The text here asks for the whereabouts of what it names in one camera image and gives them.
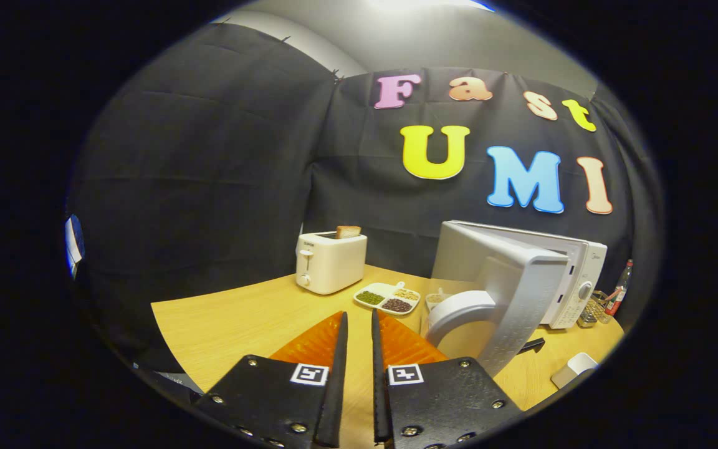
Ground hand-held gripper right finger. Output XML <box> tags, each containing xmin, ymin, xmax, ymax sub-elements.
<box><xmin>370</xmin><ymin>309</ymin><xmax>525</xmax><ymax>449</ymax></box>

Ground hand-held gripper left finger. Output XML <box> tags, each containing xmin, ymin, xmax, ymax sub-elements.
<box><xmin>194</xmin><ymin>311</ymin><xmax>349</xmax><ymax>449</ymax></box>

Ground white toaster oven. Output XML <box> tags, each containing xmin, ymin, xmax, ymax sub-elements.
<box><xmin>424</xmin><ymin>220</ymin><xmax>608</xmax><ymax>378</ymax></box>

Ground cream toaster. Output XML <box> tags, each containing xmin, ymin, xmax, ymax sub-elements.
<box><xmin>295</xmin><ymin>231</ymin><xmax>368</xmax><ymax>296</ymax></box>

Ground white divided dish of beans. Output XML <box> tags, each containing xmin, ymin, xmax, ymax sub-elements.
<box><xmin>353</xmin><ymin>281</ymin><xmax>422</xmax><ymax>317</ymax></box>

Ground small white ribbed tray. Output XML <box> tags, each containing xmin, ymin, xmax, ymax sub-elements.
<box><xmin>550</xmin><ymin>352</ymin><xmax>599</xmax><ymax>390</ymax></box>

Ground clear bottle with red label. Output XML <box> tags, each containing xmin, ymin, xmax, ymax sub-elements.
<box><xmin>604</xmin><ymin>259</ymin><xmax>634</xmax><ymax>317</ymax></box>

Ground metal wire basket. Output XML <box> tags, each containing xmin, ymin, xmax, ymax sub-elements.
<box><xmin>577</xmin><ymin>290</ymin><xmax>615</xmax><ymax>328</ymax></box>

